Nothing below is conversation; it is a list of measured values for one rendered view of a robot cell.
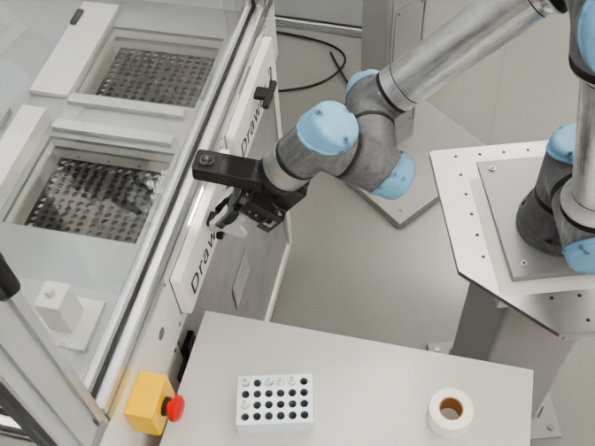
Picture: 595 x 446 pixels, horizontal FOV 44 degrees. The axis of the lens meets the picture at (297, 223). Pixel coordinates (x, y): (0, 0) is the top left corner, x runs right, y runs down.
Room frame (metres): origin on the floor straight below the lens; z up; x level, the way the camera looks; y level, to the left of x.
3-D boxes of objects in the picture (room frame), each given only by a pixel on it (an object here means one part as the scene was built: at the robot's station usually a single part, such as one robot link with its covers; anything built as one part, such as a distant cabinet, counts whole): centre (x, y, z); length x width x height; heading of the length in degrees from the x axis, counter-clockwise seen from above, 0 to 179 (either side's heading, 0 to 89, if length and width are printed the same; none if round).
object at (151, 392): (0.45, 0.24, 0.88); 0.07 x 0.05 x 0.07; 163
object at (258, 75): (1.08, 0.07, 0.87); 0.29 x 0.02 x 0.11; 163
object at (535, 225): (0.79, -0.49, 0.82); 0.15 x 0.15 x 0.10
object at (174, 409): (0.44, 0.21, 0.88); 0.04 x 0.03 x 0.04; 163
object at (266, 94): (1.07, 0.05, 0.91); 0.07 x 0.04 x 0.01; 163
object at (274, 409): (0.48, 0.06, 0.78); 0.12 x 0.08 x 0.04; 87
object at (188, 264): (0.78, 0.16, 0.87); 0.29 x 0.02 x 0.11; 163
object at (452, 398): (0.44, -0.22, 0.78); 0.07 x 0.07 x 0.04
